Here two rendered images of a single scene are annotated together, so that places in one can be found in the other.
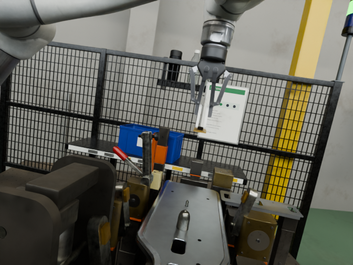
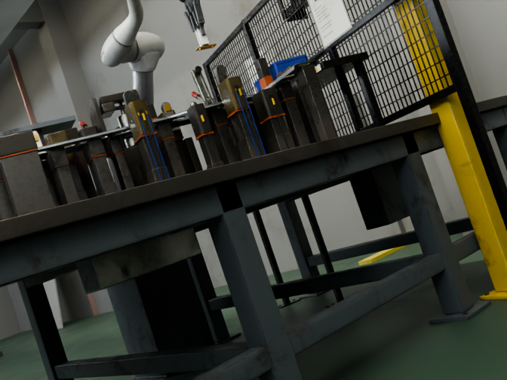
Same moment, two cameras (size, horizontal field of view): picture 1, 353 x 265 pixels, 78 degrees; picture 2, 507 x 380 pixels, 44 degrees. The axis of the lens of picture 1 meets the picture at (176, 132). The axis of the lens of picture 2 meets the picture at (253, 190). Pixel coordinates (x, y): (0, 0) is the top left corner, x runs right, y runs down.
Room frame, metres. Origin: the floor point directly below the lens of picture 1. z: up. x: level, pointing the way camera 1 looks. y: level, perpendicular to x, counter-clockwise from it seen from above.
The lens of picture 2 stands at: (-0.63, -2.14, 0.54)
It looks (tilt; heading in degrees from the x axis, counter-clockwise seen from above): 3 degrees up; 58
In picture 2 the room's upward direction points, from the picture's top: 19 degrees counter-clockwise
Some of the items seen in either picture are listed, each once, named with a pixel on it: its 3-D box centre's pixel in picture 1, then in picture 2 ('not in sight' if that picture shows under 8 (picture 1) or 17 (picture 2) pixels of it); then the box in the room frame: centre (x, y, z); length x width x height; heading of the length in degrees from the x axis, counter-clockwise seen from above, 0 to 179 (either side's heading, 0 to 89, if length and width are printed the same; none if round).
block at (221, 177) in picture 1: (216, 209); (308, 110); (0.92, -0.23, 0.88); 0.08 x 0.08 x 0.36; 84
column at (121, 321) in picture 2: not in sight; (155, 300); (0.45, 0.78, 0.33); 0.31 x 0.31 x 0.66; 10
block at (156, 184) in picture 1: (149, 218); not in sight; (0.75, 0.05, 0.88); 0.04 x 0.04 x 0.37; 84
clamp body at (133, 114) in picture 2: not in sight; (152, 151); (0.24, -0.21, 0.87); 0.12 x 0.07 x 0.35; 84
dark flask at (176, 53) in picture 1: (174, 67); not in sight; (1.33, 0.08, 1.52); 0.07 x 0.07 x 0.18
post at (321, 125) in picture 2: (280, 247); (318, 106); (0.77, -0.47, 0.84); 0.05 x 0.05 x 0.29; 84
